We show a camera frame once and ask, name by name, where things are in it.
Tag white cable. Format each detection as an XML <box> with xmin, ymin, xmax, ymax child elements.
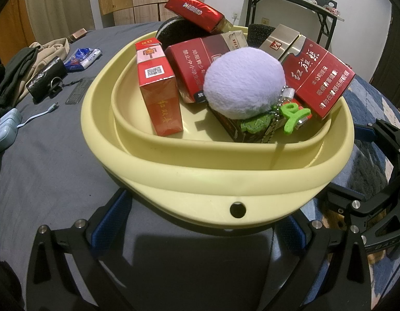
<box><xmin>16</xmin><ymin>102</ymin><xmax>60</xmax><ymax>131</ymax></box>

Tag white plush ball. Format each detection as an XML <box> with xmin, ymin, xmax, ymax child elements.
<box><xmin>203</xmin><ymin>47</ymin><xmax>287</xmax><ymax>120</ymax></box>

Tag yellow plastic basin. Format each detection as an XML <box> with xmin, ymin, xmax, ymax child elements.
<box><xmin>80</xmin><ymin>25</ymin><xmax>355</xmax><ymax>236</ymax></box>

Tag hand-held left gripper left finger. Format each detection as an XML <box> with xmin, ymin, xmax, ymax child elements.
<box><xmin>25</xmin><ymin>188</ymin><xmax>132</xmax><ymax>311</ymax></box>

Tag black comb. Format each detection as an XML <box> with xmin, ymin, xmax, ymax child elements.
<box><xmin>65</xmin><ymin>77</ymin><xmax>96</xmax><ymax>105</ymax></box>

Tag large round black sponge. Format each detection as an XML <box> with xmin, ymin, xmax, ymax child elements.
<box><xmin>155</xmin><ymin>16</ymin><xmax>213</xmax><ymax>48</ymax></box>

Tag beige clothes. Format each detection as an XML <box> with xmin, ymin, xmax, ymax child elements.
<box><xmin>17</xmin><ymin>38</ymin><xmax>71</xmax><ymax>102</ymax></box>

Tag green keychain charm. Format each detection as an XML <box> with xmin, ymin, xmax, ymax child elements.
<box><xmin>238</xmin><ymin>101</ymin><xmax>312</xmax><ymax>137</ymax></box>

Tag beige curtain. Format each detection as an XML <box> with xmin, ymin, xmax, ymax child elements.
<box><xmin>23</xmin><ymin>0</ymin><xmax>102</xmax><ymax>44</ymax></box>

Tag black pouch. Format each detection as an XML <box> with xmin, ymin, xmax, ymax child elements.
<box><xmin>26</xmin><ymin>56</ymin><xmax>67</xmax><ymax>102</ymax></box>

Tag orange wooden door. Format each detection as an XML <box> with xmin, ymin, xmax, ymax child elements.
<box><xmin>0</xmin><ymin>0</ymin><xmax>37</xmax><ymax>59</ymax></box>

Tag orange-red cigarette pack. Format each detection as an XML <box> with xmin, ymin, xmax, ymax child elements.
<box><xmin>135</xmin><ymin>38</ymin><xmax>184</xmax><ymax>137</ymax></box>

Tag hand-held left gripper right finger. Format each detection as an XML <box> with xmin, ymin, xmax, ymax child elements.
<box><xmin>274</xmin><ymin>215</ymin><xmax>375</xmax><ymax>311</ymax></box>

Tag dark red cigarette pack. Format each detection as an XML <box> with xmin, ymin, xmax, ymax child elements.
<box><xmin>164</xmin><ymin>31</ymin><xmax>249</xmax><ymax>104</ymax></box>

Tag red silver-top cigarette pack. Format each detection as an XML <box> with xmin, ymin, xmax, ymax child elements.
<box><xmin>259</xmin><ymin>23</ymin><xmax>356</xmax><ymax>120</ymax></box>

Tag dark red box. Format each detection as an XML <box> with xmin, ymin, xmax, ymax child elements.
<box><xmin>210</xmin><ymin>107</ymin><xmax>304</xmax><ymax>144</ymax></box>

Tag light blue charger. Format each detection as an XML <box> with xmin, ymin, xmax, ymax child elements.
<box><xmin>0</xmin><ymin>108</ymin><xmax>23</xmax><ymax>158</ymax></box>

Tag shiny red cigarette pack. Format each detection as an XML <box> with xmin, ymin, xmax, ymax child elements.
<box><xmin>164</xmin><ymin>0</ymin><xmax>234</xmax><ymax>34</ymax></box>

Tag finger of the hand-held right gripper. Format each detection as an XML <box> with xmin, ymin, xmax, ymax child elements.
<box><xmin>353</xmin><ymin>118</ymin><xmax>400</xmax><ymax>158</ymax></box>
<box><xmin>318</xmin><ymin>168</ymin><xmax>400</xmax><ymax>221</ymax></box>

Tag dark clothes pile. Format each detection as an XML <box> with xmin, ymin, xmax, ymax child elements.
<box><xmin>0</xmin><ymin>47</ymin><xmax>40</xmax><ymax>117</ymax></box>

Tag blue white packet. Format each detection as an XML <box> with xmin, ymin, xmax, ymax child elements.
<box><xmin>64</xmin><ymin>48</ymin><xmax>102</xmax><ymax>72</ymax></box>

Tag blue white checkered rug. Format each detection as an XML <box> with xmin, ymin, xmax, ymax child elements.
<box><xmin>330</xmin><ymin>71</ymin><xmax>400</xmax><ymax>311</ymax></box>

